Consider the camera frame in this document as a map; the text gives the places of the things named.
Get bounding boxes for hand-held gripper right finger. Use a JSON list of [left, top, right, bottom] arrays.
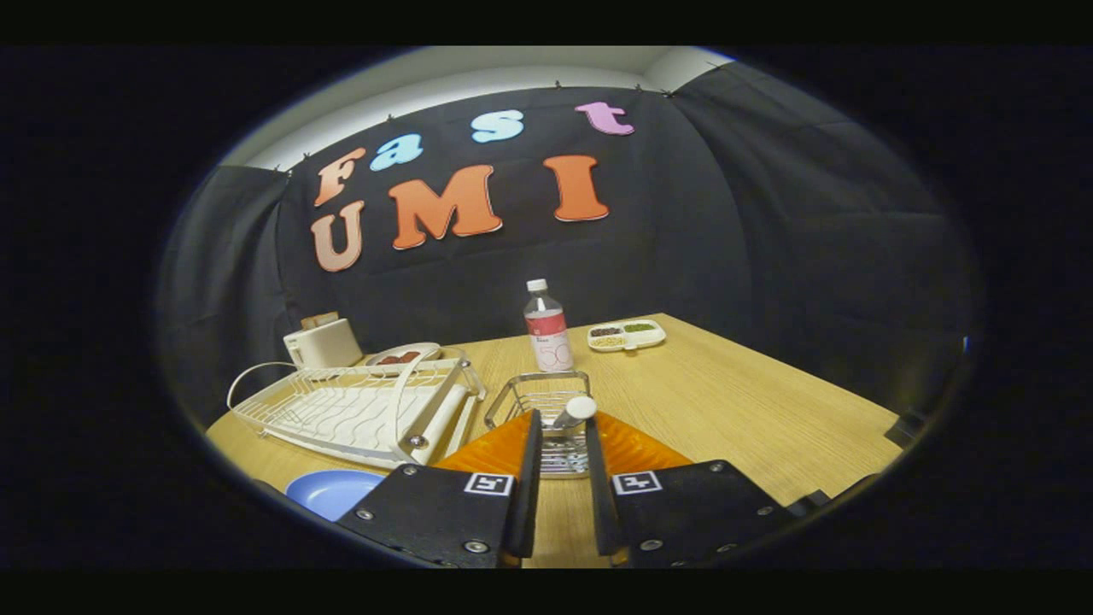
[[584, 411, 799, 569]]

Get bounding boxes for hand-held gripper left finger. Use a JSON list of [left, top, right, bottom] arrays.
[[337, 409, 544, 569]]

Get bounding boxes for metal wire basket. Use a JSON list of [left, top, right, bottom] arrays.
[[484, 371, 594, 479]]

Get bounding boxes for white-handled spoon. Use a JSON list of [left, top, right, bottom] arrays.
[[551, 395, 599, 432]]

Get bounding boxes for blue plate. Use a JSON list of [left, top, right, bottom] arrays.
[[285, 469, 387, 522]]

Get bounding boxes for white wire dish rack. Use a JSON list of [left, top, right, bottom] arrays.
[[226, 346, 488, 471]]

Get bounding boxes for beige round plate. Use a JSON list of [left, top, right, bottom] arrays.
[[365, 342, 443, 368]]

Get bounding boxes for clear bottle red label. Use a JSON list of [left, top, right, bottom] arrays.
[[523, 278, 575, 373]]

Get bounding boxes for white divided snack tray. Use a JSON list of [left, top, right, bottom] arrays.
[[587, 319, 667, 353]]

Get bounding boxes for white toaster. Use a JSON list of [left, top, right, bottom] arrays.
[[283, 318, 364, 370]]

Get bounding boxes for black backdrop cloth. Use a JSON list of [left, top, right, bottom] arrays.
[[158, 64, 979, 428]]

